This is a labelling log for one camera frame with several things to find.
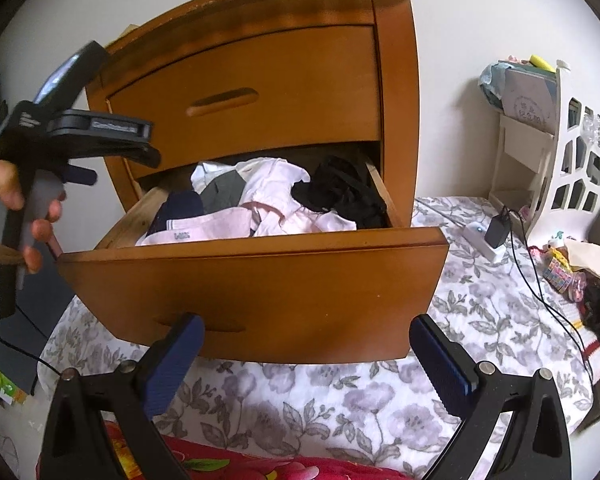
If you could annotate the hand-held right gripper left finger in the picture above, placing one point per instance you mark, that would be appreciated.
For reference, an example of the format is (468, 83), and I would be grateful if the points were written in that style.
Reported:
(175, 365)

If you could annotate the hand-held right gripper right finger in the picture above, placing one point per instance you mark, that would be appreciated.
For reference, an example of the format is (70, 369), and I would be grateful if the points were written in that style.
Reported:
(442, 365)

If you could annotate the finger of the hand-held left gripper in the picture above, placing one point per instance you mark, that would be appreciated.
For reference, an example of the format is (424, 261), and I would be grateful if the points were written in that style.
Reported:
(130, 152)
(105, 127)

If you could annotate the navy underwear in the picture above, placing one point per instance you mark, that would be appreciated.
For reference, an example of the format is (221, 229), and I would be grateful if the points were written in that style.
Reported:
(177, 210)

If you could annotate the white underwear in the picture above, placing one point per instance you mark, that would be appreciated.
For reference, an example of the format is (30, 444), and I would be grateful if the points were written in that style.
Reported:
(210, 175)

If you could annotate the pink underwear with waistband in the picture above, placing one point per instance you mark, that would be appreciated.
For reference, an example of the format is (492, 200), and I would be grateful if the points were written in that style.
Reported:
(200, 227)

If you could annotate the grey underwear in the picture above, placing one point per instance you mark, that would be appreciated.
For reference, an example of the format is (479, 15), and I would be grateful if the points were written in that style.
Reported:
(225, 192)

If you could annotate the wooden drawer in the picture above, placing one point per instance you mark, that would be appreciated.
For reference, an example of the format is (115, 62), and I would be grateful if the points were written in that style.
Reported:
(280, 300)
(280, 125)

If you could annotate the pale pink underwear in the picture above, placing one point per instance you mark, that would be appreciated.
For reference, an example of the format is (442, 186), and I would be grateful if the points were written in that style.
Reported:
(290, 195)

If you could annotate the black lace underwear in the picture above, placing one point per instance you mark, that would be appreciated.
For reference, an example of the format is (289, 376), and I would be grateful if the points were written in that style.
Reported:
(340, 195)

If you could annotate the closed wooden drawer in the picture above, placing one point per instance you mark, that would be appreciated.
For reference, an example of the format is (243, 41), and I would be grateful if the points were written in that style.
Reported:
(280, 125)

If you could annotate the person's left hand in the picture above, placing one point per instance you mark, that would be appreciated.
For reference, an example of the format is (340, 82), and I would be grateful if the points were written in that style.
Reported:
(0, 180)

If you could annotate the grey floral bed sheet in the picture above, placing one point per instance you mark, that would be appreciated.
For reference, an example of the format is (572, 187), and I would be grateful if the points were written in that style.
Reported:
(380, 400)

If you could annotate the red floral blanket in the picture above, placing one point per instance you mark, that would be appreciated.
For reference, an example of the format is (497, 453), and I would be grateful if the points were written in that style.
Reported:
(260, 465)

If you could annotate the white power strip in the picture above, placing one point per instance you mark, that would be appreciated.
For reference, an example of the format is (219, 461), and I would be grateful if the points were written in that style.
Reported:
(472, 232)

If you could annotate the black charger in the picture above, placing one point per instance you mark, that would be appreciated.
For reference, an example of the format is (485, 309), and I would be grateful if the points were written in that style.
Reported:
(495, 232)

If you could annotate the dark refrigerator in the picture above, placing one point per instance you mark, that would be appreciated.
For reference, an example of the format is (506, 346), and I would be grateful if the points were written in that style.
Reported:
(40, 310)

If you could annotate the green packets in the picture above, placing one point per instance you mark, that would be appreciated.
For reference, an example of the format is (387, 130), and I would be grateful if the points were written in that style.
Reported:
(0, 382)

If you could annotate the beige paper bag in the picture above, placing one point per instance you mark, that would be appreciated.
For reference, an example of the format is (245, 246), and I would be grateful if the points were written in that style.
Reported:
(592, 260)

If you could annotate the wooden nightstand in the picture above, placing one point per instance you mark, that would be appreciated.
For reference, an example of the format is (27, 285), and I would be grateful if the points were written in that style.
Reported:
(395, 110)

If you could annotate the grey printed card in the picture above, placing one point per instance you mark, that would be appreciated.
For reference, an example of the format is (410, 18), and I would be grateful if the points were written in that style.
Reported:
(530, 100)

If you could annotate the teal plastic bag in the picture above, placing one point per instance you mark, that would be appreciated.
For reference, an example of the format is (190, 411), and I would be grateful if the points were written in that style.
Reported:
(490, 85)

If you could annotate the white cutout rack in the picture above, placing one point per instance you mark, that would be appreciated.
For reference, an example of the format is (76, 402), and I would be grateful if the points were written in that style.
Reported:
(560, 90)

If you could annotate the yellow highlighter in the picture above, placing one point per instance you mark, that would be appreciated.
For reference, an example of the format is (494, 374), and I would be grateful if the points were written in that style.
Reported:
(541, 62)

